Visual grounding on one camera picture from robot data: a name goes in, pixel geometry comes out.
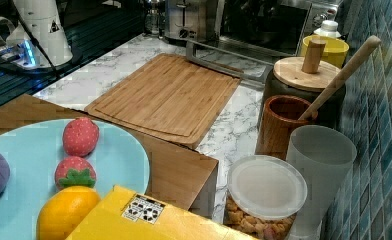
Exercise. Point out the yellow mug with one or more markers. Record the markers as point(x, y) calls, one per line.
point(335, 50)

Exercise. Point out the brown wooden cup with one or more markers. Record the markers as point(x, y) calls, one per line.
point(279, 119)

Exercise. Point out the snack jar with clear lid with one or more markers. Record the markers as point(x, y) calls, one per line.
point(264, 194)

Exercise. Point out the stainless toaster oven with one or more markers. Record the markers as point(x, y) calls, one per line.
point(275, 27)

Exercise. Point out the glass jar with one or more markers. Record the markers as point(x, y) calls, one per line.
point(153, 10)

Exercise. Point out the lower red toy strawberry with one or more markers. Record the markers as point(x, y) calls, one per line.
point(74, 171)

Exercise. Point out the red toy strawberry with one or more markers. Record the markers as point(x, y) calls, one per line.
point(74, 171)
point(80, 137)

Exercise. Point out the light blue plate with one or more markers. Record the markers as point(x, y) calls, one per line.
point(33, 153)

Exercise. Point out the toy orange fruit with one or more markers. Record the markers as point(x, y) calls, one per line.
point(62, 213)

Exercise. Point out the translucent white plastic cup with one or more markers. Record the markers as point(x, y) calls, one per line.
point(323, 156)

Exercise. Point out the white capped bottle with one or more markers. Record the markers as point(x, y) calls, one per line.
point(329, 29)

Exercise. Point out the upper red toy strawberry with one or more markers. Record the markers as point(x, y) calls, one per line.
point(80, 137)

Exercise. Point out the silver toaster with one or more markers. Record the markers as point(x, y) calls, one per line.
point(192, 19)

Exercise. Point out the bamboo cutting board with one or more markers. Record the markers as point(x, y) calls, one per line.
point(169, 97)

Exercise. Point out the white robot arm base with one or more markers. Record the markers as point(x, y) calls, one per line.
point(38, 43)

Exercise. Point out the yellow cardboard box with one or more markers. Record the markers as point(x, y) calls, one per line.
point(124, 214)

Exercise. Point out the open oven door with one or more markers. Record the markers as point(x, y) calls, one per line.
point(227, 62)

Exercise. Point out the black canister wooden lid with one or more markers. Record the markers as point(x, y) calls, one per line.
point(287, 78)

